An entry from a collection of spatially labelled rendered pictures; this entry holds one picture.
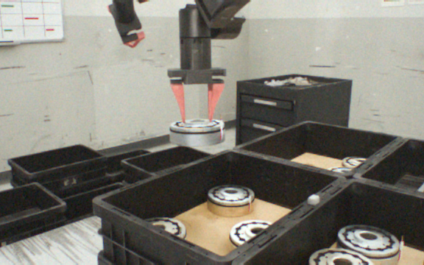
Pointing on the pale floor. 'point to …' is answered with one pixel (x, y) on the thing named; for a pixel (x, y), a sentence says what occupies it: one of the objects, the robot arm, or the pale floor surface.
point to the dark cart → (289, 104)
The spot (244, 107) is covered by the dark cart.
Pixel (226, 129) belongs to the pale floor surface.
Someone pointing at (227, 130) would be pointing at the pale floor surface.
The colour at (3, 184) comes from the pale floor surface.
